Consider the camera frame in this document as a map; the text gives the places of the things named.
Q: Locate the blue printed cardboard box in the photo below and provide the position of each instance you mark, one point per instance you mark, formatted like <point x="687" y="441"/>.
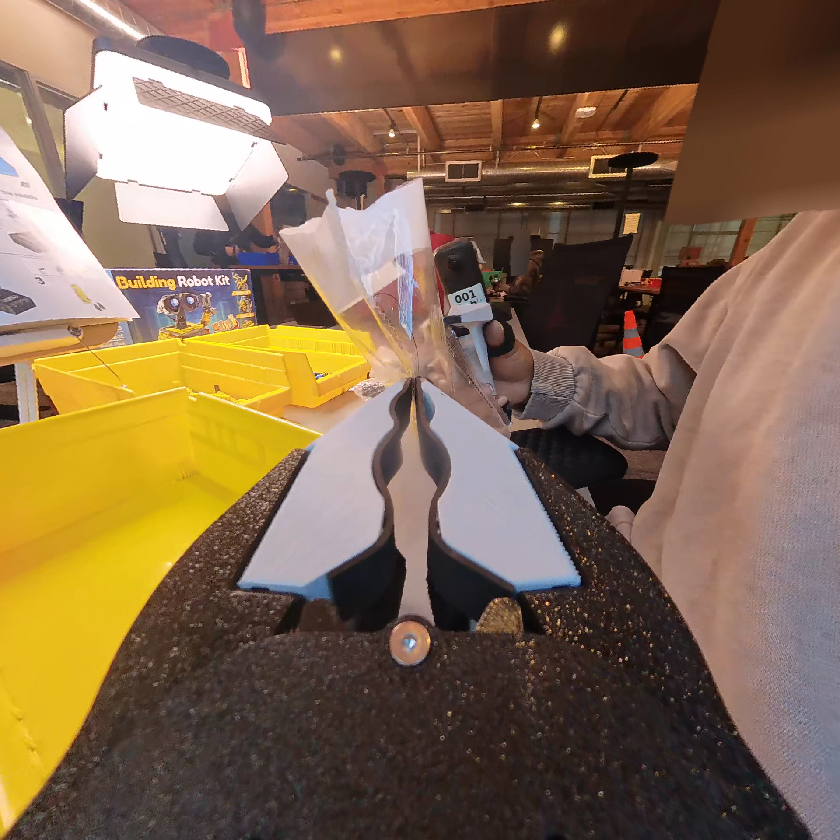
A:
<point x="184" y="302"/>

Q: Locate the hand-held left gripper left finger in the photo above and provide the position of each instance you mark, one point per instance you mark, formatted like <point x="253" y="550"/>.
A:
<point x="328" y="512"/>

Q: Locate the large clear labelled bag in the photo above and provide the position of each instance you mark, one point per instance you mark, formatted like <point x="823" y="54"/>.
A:
<point x="381" y="263"/>

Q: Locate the white stand pole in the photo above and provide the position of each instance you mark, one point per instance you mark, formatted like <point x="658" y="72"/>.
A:
<point x="26" y="394"/>

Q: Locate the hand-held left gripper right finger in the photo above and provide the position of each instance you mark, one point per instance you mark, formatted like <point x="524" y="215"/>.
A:
<point x="505" y="512"/>

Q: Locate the yellow bin with grey parts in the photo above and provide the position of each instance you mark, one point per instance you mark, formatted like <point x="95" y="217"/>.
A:
<point x="79" y="551"/>

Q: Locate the black textured pad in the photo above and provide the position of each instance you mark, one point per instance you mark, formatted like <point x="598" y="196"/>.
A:
<point x="571" y="457"/>

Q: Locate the studio light panel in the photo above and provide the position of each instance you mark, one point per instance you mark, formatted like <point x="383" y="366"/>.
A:
<point x="171" y="131"/>

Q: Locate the person's right forearm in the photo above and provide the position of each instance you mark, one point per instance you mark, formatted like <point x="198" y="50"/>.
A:
<point x="604" y="394"/>

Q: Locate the orange traffic cone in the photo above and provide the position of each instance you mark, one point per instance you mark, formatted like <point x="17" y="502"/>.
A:
<point x="631" y="335"/>

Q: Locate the black office chair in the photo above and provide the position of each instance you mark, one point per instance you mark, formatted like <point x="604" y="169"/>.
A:
<point x="689" y="302"/>
<point x="578" y="289"/>

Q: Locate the person's beige sweatshirt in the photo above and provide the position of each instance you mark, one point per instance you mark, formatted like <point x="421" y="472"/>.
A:
<point x="761" y="525"/>

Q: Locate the person's right hand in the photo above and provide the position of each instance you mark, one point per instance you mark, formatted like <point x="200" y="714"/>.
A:
<point x="512" y="374"/>

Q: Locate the white book stand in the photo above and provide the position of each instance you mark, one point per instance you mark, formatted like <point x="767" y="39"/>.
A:
<point x="53" y="341"/>

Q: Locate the instruction booklet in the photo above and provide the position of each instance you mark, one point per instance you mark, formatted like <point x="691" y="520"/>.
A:
<point x="53" y="250"/>

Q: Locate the yellow divided bin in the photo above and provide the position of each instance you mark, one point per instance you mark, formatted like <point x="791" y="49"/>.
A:
<point x="158" y="374"/>

